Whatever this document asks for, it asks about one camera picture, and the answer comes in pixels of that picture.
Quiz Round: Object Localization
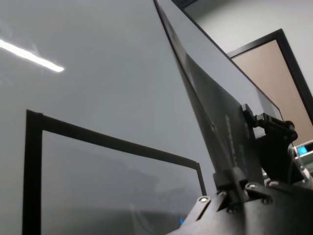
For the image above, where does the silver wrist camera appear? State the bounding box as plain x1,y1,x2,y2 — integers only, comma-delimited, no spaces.
293,141,313,172

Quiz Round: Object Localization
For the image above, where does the brown wooden door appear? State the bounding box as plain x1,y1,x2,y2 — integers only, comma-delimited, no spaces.
231,40,313,147

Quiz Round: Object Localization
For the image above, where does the black robot print poster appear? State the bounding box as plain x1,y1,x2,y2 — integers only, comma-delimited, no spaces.
153,0,266,204

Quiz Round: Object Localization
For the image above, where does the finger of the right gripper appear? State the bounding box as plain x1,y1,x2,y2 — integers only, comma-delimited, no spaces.
241,103,270,138

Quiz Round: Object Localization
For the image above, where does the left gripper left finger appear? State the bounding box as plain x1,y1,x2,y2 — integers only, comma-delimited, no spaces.
213,170,240,213

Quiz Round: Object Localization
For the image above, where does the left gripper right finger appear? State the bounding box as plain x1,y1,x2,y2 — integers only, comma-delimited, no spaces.
240,179,274,204

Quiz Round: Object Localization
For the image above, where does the black table frame post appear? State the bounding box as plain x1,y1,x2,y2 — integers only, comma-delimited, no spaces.
195,162,208,197

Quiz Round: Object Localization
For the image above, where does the black metal frame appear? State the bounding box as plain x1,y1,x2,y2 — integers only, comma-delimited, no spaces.
26,109,200,171

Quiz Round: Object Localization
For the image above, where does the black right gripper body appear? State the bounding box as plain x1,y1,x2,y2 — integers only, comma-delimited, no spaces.
255,116,299,184

